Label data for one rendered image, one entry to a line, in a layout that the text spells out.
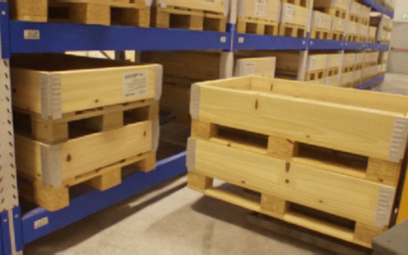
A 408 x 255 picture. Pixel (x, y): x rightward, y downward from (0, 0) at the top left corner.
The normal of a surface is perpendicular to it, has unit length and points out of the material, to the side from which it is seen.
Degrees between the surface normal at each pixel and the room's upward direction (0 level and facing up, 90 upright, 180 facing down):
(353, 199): 90
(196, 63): 90
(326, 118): 90
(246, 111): 90
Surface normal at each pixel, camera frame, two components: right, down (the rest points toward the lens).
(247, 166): -0.54, 0.16
